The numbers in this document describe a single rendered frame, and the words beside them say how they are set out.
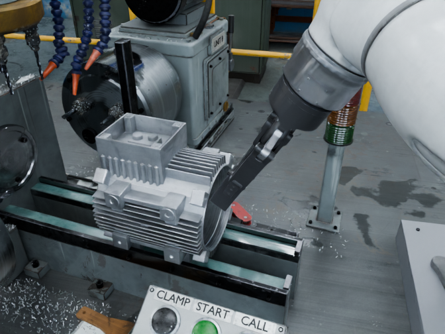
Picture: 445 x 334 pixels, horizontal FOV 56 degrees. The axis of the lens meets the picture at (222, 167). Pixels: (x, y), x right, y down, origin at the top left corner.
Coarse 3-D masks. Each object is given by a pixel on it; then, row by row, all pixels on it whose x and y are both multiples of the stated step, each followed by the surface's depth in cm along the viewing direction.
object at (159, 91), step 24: (144, 48) 104; (96, 72) 94; (144, 72) 97; (168, 72) 104; (72, 96) 100; (96, 96) 97; (120, 96) 95; (144, 96) 94; (168, 96) 103; (72, 120) 104; (96, 120) 101
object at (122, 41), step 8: (120, 40) 78; (128, 40) 79; (120, 48) 78; (128, 48) 80; (120, 56) 79; (128, 56) 80; (120, 64) 80; (128, 64) 81; (120, 72) 81; (128, 72) 81; (120, 80) 82; (128, 80) 82; (128, 88) 82; (128, 96) 83; (136, 96) 86; (128, 104) 84; (136, 104) 86; (128, 112) 85; (136, 112) 87
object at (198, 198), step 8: (224, 152) 75; (232, 160) 76; (96, 168) 70; (96, 176) 70; (104, 176) 70; (104, 184) 70; (192, 192) 65; (200, 192) 65; (192, 200) 65; (200, 200) 64; (104, 232) 77; (200, 256) 71; (208, 256) 73
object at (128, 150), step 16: (112, 128) 72; (128, 128) 76; (144, 128) 76; (160, 128) 75; (176, 128) 72; (96, 144) 69; (112, 144) 68; (128, 144) 67; (144, 144) 70; (160, 144) 66; (176, 144) 71; (112, 160) 70; (128, 160) 68; (144, 160) 67; (160, 160) 66; (128, 176) 70; (144, 176) 69; (160, 176) 68
